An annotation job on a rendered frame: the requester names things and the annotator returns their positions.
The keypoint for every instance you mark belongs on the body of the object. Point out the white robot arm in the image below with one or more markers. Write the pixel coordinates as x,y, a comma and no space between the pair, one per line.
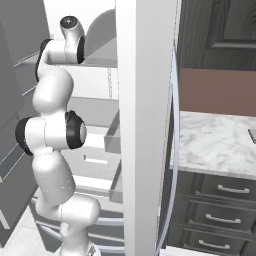
53,100

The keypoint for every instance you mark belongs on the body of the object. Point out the grey fridge door bin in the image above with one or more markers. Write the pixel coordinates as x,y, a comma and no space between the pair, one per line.
113,140

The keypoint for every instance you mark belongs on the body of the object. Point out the white fridge door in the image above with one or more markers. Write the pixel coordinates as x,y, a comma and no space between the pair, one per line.
146,116

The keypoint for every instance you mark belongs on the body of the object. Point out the white fridge crisper drawer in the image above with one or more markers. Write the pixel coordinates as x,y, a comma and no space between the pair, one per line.
96,111

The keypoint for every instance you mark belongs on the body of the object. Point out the glass fridge shelf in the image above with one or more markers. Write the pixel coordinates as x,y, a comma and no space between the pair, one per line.
100,62

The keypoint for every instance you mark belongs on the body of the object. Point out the grey fridge door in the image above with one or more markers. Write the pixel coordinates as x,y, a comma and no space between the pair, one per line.
13,83

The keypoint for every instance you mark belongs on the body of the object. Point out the grey digital scale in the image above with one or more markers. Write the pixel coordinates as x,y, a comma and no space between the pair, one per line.
253,136

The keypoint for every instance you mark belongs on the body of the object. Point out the dark grey drawer front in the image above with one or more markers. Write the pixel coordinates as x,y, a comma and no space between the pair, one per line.
210,183
191,241
200,213

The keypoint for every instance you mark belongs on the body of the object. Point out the dark upper cupboard door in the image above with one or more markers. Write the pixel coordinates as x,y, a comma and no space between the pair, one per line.
200,33

